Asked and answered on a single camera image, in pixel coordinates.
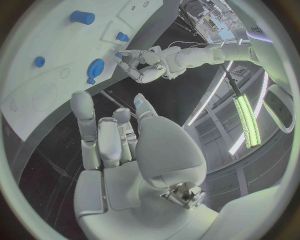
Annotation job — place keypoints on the glowing light bar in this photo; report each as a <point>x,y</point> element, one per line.
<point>249,121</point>

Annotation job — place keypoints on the blue round peg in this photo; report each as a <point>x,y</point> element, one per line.
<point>39,61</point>

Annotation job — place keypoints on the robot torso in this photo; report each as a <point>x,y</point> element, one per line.
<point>267,56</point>

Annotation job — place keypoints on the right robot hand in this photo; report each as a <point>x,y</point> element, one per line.
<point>150,187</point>

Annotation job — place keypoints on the blue plug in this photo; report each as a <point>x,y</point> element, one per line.
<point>122,36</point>

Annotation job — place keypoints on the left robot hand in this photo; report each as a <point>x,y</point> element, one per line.
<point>150,56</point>

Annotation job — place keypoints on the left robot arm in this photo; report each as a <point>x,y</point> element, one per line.
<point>194,56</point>

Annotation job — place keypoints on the blue gear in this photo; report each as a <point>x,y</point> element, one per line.
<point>95,69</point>

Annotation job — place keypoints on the blue cylinder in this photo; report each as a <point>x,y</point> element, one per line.
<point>82,17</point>

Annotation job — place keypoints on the small blue part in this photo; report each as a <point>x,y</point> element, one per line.
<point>118,55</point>

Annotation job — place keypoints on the white task board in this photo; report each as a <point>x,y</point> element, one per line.
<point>58,43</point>

